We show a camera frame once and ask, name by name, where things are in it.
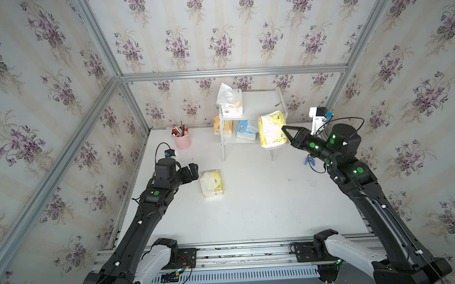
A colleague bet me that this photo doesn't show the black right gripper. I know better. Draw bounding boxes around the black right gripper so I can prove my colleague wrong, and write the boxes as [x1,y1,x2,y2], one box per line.
[282,121,342,170]

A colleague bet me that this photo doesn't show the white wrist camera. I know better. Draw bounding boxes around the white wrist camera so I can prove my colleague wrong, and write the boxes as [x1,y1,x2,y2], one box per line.
[164,148,177,159]
[309,107,333,136]

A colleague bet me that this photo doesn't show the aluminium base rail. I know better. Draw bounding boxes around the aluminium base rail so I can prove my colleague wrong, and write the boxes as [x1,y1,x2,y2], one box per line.
[83,230,399,284]

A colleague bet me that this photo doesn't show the blue plastic clip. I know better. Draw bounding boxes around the blue plastic clip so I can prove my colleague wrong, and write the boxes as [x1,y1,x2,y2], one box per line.
[304,155,316,167]

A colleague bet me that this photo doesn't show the orange tissue pack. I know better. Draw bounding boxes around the orange tissue pack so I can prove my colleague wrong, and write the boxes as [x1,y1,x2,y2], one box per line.
[214,115,233,136]

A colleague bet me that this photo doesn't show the pink pen cup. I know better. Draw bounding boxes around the pink pen cup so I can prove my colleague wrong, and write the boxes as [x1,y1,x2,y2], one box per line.
[173,133,191,151]

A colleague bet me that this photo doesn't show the white two-tier shelf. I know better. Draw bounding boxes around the white two-tier shelf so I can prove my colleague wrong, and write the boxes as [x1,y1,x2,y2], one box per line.
[218,87,289,162]

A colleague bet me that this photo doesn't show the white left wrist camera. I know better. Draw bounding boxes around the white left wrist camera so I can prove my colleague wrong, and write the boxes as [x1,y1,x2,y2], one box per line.
[164,148,177,159]

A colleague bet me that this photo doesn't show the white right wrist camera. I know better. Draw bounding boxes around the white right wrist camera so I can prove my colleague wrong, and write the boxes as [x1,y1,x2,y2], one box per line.
[309,107,333,136]

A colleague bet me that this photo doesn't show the blue tissue pack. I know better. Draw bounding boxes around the blue tissue pack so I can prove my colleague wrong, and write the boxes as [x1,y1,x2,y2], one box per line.
[236,120,258,141]

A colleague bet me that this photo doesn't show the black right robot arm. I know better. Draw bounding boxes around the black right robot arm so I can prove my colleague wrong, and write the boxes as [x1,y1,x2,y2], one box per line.
[282,123,452,284]

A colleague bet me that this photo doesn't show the white tissue box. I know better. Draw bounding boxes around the white tissue box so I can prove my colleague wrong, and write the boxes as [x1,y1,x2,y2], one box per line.
[216,83,243,118]

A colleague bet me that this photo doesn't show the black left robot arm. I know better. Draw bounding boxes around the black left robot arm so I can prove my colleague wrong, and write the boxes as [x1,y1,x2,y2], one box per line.
[83,157,199,284]

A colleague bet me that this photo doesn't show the red pens in cup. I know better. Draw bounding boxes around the red pens in cup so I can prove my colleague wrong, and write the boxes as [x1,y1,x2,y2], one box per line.
[169,120,188,138]

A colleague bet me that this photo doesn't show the yellow green tissue pack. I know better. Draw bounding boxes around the yellow green tissue pack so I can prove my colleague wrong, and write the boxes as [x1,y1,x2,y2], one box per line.
[200,170,224,198]

